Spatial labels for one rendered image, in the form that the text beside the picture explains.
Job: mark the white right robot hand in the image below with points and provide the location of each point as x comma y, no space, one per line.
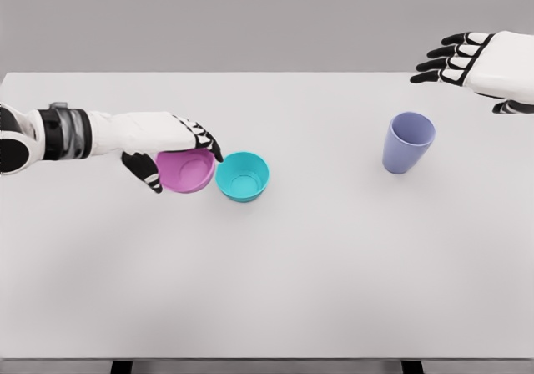
496,67

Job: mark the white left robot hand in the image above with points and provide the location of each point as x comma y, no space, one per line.
154,134

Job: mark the pink bowl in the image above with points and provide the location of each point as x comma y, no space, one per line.
183,169

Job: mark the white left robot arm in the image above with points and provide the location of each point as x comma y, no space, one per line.
54,136

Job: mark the teal bowl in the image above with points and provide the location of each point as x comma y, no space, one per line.
243,176

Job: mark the lavender cup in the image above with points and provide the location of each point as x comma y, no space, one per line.
406,142

